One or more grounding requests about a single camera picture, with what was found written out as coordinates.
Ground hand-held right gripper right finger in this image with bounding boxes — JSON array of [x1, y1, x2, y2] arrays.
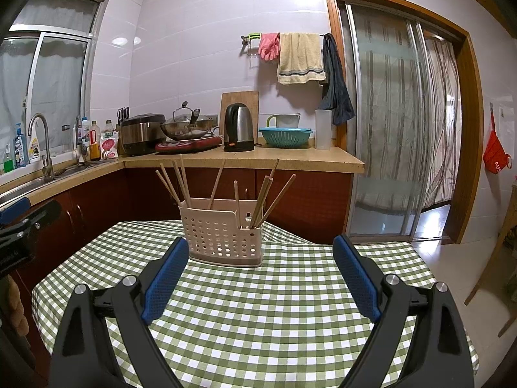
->
[[332, 233, 475, 388]]

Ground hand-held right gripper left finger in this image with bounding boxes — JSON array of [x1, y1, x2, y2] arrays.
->
[[50, 236, 190, 388]]

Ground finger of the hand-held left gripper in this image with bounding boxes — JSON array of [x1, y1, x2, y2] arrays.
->
[[0, 200, 62, 247], [0, 197, 32, 227]]

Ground pink perforated plastic utensil basket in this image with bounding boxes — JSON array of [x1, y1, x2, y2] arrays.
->
[[179, 197, 264, 268]]

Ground group of wooden chopsticks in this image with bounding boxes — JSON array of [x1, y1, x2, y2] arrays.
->
[[155, 154, 297, 229]]

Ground person's left hand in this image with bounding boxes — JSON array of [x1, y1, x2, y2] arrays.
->
[[7, 280, 28, 335]]

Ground steel sink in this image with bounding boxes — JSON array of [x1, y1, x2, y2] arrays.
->
[[0, 164, 100, 203]]

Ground blue detergent bottle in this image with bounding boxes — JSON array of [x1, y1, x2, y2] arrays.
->
[[13, 123, 28, 168]]

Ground white spray bottle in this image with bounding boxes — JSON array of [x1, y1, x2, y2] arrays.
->
[[26, 123, 41, 161]]

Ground curved steel faucet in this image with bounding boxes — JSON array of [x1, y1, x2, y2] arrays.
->
[[27, 113, 54, 177]]

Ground small steel tap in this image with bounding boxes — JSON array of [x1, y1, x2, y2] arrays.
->
[[74, 115, 87, 162]]

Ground kitchen counter with red cabinets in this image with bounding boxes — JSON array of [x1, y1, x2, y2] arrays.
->
[[0, 145, 365, 332]]

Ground pink seasoning packet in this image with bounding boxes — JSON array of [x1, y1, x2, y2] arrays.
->
[[100, 131, 120, 160]]

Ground green checked tablecloth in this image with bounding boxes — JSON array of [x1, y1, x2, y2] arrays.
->
[[31, 219, 479, 388]]

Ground black silver rice cooker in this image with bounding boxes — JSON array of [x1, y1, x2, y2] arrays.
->
[[120, 113, 166, 156]]

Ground red induction cooker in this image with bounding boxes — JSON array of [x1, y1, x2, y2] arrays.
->
[[155, 135, 223, 154]]

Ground aluminium framed window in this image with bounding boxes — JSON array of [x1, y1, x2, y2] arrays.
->
[[0, 0, 111, 170]]

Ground translucent white tall container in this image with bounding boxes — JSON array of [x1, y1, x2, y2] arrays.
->
[[314, 109, 332, 150]]

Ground steel wok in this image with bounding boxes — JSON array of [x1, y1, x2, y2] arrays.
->
[[160, 118, 221, 140]]

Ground teal plastic colander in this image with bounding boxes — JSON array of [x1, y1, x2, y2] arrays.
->
[[258, 127, 314, 149]]

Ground frosted sliding glass door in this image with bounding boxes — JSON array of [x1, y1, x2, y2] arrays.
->
[[339, 2, 463, 243]]

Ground glass wok lid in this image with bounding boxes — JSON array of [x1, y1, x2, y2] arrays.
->
[[173, 101, 200, 123]]

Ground black steel electric kettle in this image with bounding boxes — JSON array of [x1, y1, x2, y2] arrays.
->
[[223, 102, 255, 153]]

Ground wooden furniture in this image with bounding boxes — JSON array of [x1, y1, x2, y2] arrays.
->
[[464, 184, 517, 338]]

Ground red hanging bag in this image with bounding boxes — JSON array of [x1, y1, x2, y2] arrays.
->
[[482, 111, 513, 174]]

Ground dark grey cloth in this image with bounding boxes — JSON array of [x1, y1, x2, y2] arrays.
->
[[320, 33, 356, 127]]

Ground wooden cutting board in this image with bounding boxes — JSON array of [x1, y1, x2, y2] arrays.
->
[[220, 91, 260, 130]]

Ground beige towel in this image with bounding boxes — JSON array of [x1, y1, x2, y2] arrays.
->
[[277, 32, 326, 85]]

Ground pink rubber gloves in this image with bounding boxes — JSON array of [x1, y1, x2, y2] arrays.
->
[[258, 32, 281, 61]]

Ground white jug with green handle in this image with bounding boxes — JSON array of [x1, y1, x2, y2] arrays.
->
[[266, 113, 301, 129]]

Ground wooden door frame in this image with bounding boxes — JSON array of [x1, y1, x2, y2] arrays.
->
[[323, 0, 484, 245]]

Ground metal towel rail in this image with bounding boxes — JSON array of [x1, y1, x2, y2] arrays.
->
[[241, 32, 332, 51]]

